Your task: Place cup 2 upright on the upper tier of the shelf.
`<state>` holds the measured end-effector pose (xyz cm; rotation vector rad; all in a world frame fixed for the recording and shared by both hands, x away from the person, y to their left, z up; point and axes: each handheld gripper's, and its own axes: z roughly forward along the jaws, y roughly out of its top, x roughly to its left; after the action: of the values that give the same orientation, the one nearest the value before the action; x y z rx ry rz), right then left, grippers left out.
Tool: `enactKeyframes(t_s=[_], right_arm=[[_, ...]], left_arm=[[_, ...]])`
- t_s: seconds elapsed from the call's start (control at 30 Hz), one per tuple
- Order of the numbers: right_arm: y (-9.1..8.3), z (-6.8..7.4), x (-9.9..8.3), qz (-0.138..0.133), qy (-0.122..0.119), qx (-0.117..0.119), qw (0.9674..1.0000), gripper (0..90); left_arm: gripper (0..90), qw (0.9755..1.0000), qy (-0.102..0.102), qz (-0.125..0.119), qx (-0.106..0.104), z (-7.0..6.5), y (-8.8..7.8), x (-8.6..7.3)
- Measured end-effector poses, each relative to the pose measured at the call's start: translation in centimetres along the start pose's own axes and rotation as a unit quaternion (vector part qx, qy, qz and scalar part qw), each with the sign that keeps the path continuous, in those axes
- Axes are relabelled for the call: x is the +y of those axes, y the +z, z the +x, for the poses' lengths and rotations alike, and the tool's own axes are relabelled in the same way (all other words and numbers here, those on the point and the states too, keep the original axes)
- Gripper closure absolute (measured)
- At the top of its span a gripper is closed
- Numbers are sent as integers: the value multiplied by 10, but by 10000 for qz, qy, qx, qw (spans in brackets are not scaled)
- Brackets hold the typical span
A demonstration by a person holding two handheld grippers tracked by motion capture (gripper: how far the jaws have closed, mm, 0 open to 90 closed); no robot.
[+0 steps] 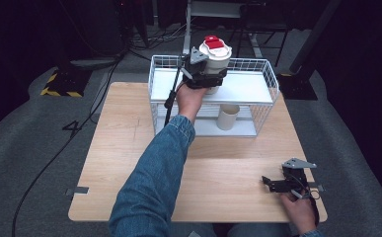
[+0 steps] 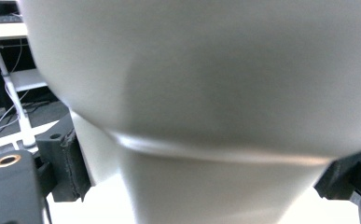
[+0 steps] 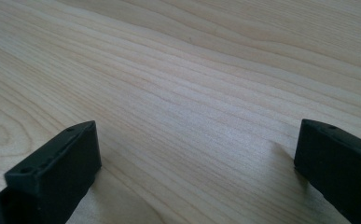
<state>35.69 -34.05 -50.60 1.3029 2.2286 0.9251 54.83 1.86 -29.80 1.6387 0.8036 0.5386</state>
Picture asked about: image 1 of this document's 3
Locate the white metal stand pole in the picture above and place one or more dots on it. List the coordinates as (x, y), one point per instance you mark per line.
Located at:
(187, 29)

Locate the grey metal table bracket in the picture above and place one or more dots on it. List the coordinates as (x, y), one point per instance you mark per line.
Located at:
(317, 187)
(78, 190)

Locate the yellow-black striped stand base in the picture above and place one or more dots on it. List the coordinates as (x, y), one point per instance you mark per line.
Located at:
(65, 84)

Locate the black slanted pole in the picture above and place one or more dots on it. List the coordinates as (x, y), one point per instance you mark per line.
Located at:
(313, 36)

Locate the person's legs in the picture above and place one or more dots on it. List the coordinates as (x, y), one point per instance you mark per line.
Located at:
(244, 230)

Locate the white canister with red lid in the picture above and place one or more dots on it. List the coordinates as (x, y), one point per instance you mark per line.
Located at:
(216, 54)

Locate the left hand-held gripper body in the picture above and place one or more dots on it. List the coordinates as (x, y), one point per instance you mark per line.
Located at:
(195, 70)

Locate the person's left hand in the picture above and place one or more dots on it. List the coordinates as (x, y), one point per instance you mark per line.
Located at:
(189, 100)

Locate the person's right hand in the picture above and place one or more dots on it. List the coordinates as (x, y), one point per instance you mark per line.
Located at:
(298, 210)

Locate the beige cup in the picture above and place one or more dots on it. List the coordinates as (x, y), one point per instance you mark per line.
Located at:
(227, 117)

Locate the black stand base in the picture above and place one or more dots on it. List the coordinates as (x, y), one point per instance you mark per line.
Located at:
(297, 87)

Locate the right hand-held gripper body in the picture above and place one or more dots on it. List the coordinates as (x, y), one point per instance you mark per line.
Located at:
(295, 176)

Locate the black stool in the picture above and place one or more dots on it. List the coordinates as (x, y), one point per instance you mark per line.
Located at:
(261, 23)

